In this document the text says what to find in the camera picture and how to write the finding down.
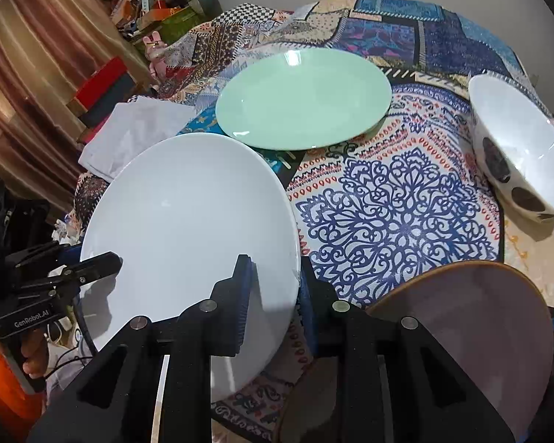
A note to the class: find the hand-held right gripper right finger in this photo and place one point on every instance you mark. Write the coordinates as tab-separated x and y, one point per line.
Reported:
304	307

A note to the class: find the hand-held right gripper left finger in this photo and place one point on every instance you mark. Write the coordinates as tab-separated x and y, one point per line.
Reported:
243	304

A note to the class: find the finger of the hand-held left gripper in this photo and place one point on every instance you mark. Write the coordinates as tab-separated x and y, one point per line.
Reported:
44	253
97	265

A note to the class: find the white plate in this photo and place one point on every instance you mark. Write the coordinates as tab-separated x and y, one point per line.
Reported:
180	221

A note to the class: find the brown-rimmed bowl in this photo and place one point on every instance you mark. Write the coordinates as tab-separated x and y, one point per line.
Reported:
480	314

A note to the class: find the green plate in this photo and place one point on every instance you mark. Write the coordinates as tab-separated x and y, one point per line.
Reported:
304	101

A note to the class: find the white patterned bowl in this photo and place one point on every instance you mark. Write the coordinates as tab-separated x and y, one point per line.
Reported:
517	124

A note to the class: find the person's left hand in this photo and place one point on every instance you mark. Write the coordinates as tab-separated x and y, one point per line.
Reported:
33	355

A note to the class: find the orange bag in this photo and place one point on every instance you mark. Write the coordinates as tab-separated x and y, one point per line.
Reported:
0	401

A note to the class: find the patchwork printed blanket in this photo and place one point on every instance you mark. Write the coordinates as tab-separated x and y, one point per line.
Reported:
388	203

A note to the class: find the white cloth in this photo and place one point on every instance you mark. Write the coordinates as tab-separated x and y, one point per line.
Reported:
134	129

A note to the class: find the dark box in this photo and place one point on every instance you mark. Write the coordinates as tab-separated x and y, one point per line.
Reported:
113	104

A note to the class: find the red box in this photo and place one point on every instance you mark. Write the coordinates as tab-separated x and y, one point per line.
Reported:
101	80

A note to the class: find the brown curtain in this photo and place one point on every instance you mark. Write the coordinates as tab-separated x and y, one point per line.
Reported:
37	55

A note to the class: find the pink rabbit toy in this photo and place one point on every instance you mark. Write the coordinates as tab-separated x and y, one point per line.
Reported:
154	46

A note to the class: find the green box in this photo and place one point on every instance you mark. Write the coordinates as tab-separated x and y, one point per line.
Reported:
182	25

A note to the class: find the pile of clutter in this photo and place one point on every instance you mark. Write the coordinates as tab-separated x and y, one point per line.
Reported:
134	7

